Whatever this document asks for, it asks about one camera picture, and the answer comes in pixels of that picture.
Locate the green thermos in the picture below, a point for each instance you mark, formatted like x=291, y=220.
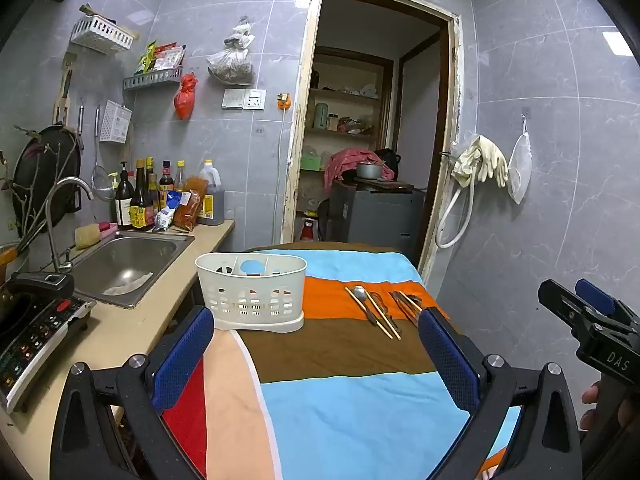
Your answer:
x=321, y=116

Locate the white hanging mesh bag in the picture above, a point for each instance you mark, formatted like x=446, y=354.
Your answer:
x=520, y=165

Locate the cream rubber gloves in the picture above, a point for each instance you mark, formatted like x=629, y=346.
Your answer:
x=485, y=157

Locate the black bag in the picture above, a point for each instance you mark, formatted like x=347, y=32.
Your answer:
x=390, y=160

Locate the pink cloth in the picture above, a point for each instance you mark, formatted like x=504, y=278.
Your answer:
x=345, y=160

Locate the stainless steel sink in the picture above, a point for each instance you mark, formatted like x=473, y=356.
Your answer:
x=125, y=260

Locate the white wall socket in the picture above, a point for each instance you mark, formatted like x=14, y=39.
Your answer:
x=255, y=99

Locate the white wall switch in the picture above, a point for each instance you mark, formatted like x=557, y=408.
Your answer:
x=233, y=99

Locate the orange spice packet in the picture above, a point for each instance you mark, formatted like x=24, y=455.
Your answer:
x=190, y=205

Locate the orange plug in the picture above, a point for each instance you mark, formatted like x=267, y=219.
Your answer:
x=284, y=101

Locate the clear bag of dried goods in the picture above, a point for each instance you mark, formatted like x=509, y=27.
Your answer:
x=230, y=65

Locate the white and blue packet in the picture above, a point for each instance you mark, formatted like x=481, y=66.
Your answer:
x=167, y=212

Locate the grey wall shelf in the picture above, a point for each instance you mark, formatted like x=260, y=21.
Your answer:
x=152, y=80

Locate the red plastic bag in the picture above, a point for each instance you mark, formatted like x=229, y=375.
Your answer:
x=184, y=100

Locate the white plastic utensil basket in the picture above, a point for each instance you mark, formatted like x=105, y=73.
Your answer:
x=250, y=295

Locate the dark bottle red cap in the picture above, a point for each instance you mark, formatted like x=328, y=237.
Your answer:
x=166, y=180

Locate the white rag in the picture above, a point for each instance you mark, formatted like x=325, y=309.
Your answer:
x=125, y=284

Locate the metal pot with food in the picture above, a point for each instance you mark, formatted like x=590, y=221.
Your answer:
x=6, y=265

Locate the metal spoon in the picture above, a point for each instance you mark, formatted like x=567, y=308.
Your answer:
x=360, y=291

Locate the dark metal fork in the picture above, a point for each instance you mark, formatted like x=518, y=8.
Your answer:
x=382, y=305

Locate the small metal pot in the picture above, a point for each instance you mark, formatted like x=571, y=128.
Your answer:
x=369, y=171

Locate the small jar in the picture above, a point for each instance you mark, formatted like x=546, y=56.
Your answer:
x=332, y=122

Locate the green dish soap bottle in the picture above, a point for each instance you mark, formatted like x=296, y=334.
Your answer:
x=113, y=185

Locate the pink soap dish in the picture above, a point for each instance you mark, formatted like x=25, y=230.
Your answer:
x=107, y=226

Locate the clear bottle yellow cap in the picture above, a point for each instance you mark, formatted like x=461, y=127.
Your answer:
x=179, y=177

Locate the black hanging wok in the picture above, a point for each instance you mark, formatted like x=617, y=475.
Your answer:
x=47, y=180

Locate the dry plant branches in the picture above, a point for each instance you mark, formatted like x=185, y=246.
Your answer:
x=30, y=195

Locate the black induction cooker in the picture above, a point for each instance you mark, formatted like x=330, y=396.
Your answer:
x=35, y=330

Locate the grey cabinet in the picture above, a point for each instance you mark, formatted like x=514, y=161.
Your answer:
x=380, y=215

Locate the green box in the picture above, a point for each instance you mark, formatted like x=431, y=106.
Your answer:
x=310, y=162

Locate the wooden door frame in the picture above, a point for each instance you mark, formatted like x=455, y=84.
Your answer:
x=306, y=110

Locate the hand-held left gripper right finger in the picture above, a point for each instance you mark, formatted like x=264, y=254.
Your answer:
x=447, y=360

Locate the dark pump bottle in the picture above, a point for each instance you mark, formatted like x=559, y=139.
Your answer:
x=124, y=205

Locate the person's right hand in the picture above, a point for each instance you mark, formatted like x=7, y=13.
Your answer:
x=590, y=394

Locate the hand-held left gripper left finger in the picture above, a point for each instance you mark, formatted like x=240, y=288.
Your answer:
x=180, y=360

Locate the hanging metal strainer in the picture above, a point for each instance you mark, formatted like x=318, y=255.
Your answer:
x=100, y=180

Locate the large oil jug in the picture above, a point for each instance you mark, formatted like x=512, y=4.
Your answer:
x=212, y=200

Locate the curved metal faucet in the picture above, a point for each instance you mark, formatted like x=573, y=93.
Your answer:
x=52, y=210

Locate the pile of seasoning packets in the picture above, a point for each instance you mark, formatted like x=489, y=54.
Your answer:
x=160, y=59

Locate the wooden hanging board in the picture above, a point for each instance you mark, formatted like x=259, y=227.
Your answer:
x=65, y=90

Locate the slim dark sauce bottle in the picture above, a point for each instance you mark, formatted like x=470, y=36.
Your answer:
x=151, y=180

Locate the white hanging box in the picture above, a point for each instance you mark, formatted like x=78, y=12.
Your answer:
x=115, y=122

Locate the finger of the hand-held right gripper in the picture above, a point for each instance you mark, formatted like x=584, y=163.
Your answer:
x=595, y=295
x=565, y=307

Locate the yellow sponge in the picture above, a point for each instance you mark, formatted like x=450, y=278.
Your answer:
x=88, y=236

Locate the white plastic wall basket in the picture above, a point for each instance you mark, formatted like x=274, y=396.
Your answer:
x=102, y=35

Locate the wooden shelf unit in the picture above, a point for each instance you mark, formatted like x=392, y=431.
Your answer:
x=345, y=95

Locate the soy sauce bottle yellow label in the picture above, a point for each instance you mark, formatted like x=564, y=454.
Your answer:
x=140, y=210

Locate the colourful striped cloth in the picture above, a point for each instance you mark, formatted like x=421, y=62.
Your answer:
x=350, y=400

